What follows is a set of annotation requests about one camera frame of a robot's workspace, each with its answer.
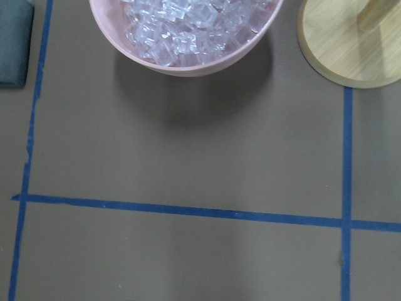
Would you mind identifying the pink bowl of ice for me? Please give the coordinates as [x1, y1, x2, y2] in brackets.
[90, 1, 283, 77]

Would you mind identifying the grey folded cloth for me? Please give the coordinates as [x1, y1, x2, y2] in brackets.
[1, 0, 34, 88]

